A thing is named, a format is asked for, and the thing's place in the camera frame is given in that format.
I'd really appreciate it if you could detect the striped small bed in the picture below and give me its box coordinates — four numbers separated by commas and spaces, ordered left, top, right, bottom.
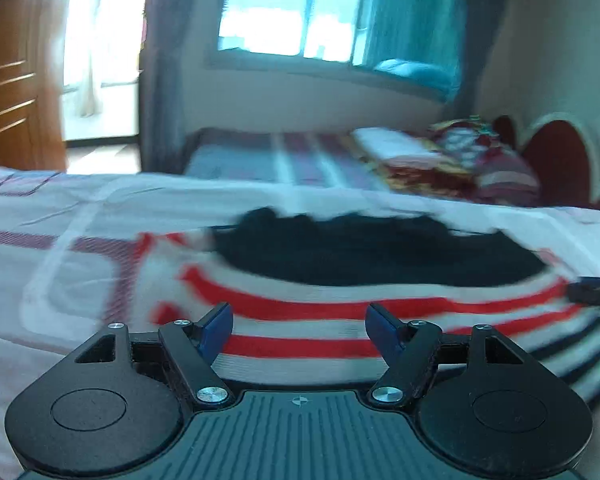
182, 127, 542, 207

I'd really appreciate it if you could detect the brown wooden door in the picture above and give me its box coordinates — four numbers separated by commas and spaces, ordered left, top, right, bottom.
0, 0, 67, 172

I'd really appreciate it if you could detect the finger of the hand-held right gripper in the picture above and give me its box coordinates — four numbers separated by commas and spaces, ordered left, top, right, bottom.
566, 276, 600, 321

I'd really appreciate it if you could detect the sliding glass window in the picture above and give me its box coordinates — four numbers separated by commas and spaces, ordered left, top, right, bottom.
211, 0, 468, 103

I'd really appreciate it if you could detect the red scalloped headboard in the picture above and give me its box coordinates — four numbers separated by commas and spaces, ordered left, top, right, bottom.
494, 112, 600, 221

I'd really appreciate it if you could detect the plaid red pillow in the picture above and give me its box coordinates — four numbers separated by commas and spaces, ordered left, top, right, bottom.
427, 117, 503, 163

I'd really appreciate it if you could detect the striped knit sweater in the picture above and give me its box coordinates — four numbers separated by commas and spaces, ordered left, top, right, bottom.
139, 207, 600, 407

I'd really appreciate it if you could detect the grey curtain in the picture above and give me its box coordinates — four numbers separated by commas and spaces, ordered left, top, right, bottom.
450, 0, 513, 116
139, 0, 193, 173

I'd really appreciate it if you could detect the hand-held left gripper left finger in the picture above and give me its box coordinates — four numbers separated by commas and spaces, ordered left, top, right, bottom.
67, 302, 234, 409

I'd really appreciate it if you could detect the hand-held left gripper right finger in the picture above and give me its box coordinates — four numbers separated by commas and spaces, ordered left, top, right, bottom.
365, 302, 532, 408

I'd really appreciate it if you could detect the white sheer curtain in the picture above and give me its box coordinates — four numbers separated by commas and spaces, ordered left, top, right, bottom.
62, 0, 113, 118

